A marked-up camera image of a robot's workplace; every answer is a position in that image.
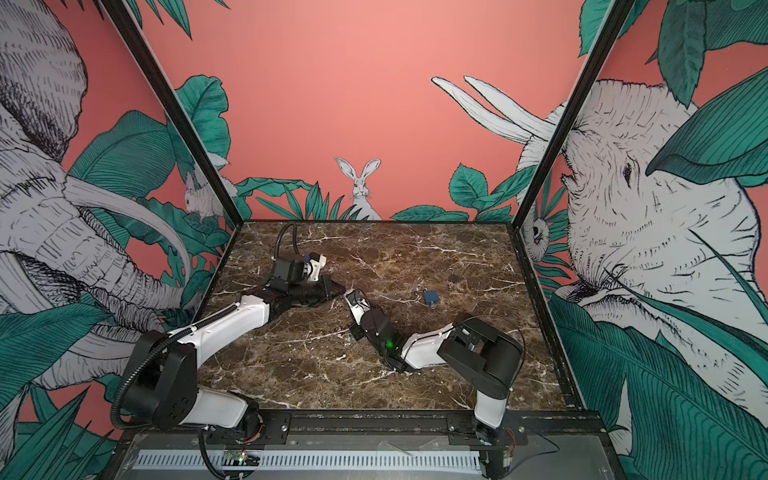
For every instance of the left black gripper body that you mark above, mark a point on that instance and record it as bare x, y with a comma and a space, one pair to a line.
310, 292

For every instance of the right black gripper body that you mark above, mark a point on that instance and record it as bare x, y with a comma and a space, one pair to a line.
387, 355

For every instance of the blue padlock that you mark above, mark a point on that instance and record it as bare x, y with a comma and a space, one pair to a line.
431, 298

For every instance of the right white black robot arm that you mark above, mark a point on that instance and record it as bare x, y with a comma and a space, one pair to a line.
486, 358

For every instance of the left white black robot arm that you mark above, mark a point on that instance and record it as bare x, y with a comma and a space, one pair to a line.
159, 387

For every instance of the small green circuit board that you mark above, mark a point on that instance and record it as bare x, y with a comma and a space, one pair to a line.
236, 459

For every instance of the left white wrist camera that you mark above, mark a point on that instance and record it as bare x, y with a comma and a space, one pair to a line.
314, 263

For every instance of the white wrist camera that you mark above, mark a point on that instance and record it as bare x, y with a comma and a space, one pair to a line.
358, 304
314, 263

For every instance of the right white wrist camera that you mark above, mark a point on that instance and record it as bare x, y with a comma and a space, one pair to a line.
358, 304

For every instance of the black front mounting rail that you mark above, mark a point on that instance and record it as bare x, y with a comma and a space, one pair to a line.
459, 426

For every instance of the white perforated cable tray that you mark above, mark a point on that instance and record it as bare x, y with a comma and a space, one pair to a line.
283, 460

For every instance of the left black frame post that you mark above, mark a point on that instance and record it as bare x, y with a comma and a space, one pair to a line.
129, 31

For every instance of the black frame post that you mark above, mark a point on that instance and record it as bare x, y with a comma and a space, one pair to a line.
613, 23
129, 31

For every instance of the right black frame post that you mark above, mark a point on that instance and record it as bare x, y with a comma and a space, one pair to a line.
613, 23

